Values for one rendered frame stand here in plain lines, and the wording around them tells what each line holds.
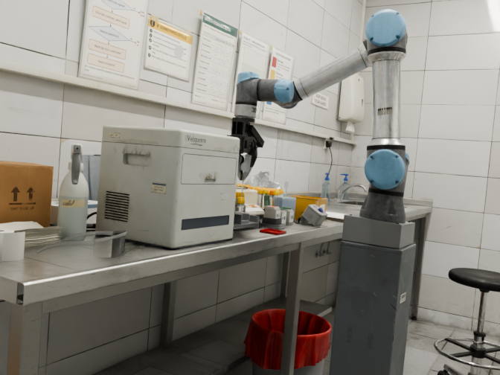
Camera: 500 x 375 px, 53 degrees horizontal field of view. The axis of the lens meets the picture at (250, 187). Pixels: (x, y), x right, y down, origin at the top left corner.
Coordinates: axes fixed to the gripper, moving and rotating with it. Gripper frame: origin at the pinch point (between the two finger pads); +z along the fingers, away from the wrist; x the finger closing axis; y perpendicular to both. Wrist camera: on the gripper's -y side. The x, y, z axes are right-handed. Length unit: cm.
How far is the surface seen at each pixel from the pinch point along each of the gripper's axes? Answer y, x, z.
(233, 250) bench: 30.5, 16.8, 19.6
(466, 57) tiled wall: -254, 32, -95
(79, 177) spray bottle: 63, -10, 2
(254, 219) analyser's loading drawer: 8.2, 10.2, 13.2
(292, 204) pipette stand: -37.5, 1.8, 10.4
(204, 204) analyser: 40.1, 12.8, 7.0
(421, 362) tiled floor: -161, 37, 105
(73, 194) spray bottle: 65, -9, 6
